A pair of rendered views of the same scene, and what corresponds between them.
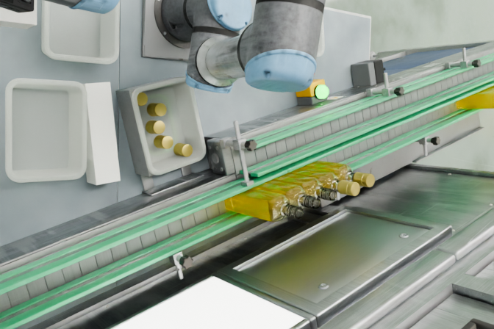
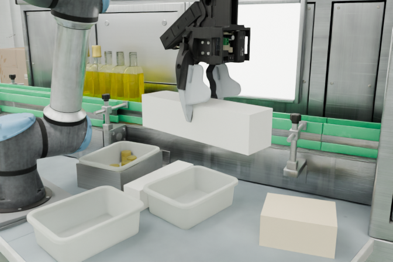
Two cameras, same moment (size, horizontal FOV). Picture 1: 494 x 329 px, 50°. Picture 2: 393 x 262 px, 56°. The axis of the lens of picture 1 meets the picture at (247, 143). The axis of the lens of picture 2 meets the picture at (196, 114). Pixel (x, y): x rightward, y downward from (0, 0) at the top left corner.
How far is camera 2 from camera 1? 103 cm
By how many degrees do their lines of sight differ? 51
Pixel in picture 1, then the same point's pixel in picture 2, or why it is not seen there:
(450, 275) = not seen: outside the picture
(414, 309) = not seen: outside the picture
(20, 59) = (157, 237)
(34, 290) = not seen: hidden behind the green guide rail
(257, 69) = not seen: outside the picture
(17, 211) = (245, 190)
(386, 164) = not seen: hidden behind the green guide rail
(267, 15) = not seen: outside the picture
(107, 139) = (162, 171)
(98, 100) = (142, 182)
